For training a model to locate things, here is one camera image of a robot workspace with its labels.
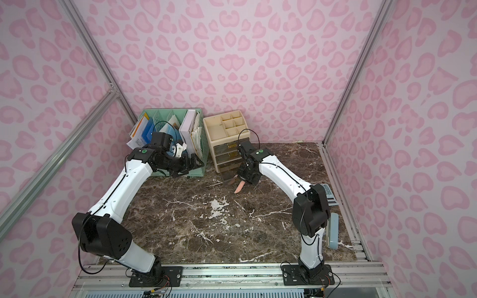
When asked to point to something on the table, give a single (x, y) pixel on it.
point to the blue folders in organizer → (148, 129)
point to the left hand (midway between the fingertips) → (196, 164)
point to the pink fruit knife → (240, 187)
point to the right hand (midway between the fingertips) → (239, 179)
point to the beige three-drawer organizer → (225, 131)
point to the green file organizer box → (173, 117)
